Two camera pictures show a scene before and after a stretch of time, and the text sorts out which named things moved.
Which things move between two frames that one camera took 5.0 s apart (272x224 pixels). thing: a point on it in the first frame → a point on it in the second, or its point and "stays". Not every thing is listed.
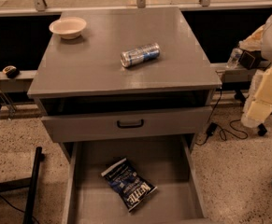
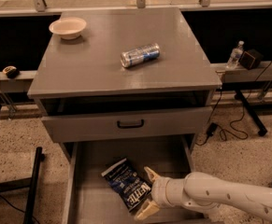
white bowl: [68, 27] stays
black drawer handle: [129, 126] stays
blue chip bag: [132, 188] stays
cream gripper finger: [266, 91] → [151, 175]
